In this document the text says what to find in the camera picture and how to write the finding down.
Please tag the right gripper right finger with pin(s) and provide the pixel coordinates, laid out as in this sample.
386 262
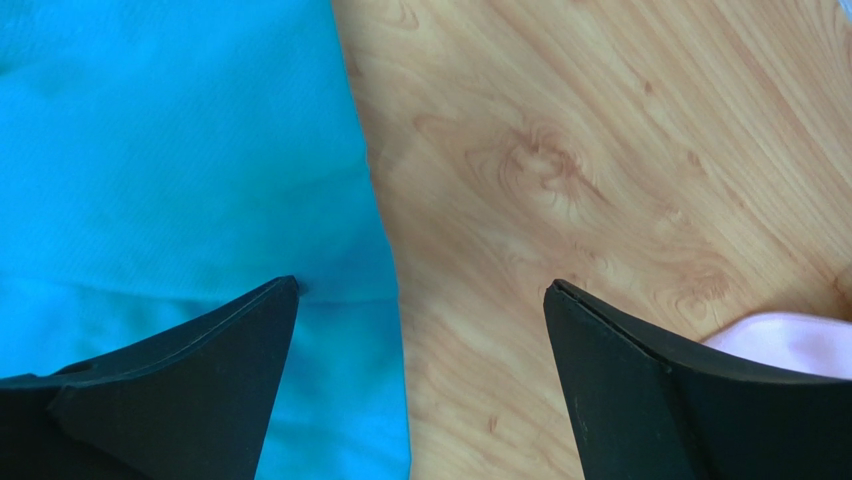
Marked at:
646 403

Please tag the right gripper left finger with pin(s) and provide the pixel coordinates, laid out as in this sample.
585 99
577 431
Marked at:
191 402

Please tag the teal t shirt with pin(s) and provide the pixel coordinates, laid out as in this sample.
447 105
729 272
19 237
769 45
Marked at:
161 158

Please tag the white mesh basket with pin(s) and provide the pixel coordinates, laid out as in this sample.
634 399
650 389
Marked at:
793 341

